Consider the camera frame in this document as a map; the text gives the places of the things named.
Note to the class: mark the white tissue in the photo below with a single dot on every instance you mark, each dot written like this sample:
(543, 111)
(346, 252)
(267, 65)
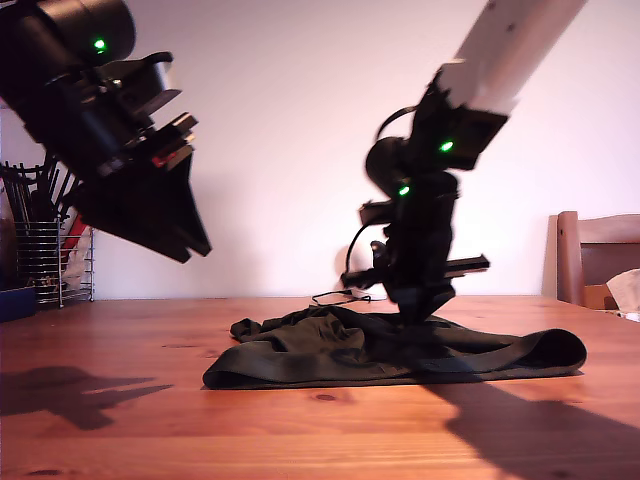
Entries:
(625, 290)

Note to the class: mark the wooden chair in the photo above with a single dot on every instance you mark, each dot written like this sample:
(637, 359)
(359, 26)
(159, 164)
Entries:
(570, 260)

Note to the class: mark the dark green underwear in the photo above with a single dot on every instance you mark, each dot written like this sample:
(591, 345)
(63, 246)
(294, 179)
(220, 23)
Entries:
(350, 350)

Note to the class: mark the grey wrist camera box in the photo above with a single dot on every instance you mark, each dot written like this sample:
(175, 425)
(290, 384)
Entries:
(375, 212)
(150, 85)

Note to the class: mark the brown cardboard box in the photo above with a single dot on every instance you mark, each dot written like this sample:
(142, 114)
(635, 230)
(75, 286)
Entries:
(595, 297)

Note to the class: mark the white paper packet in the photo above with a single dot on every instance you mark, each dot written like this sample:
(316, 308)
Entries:
(75, 270)

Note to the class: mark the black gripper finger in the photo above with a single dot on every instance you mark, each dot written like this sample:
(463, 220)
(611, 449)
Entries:
(135, 220)
(437, 300)
(405, 310)
(185, 200)

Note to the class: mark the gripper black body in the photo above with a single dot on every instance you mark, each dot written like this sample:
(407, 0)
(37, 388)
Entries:
(110, 145)

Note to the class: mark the red paper packet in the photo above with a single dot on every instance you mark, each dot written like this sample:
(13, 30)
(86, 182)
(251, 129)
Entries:
(77, 232)

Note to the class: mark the blue box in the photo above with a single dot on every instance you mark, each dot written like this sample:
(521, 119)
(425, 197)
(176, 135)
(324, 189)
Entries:
(15, 305)

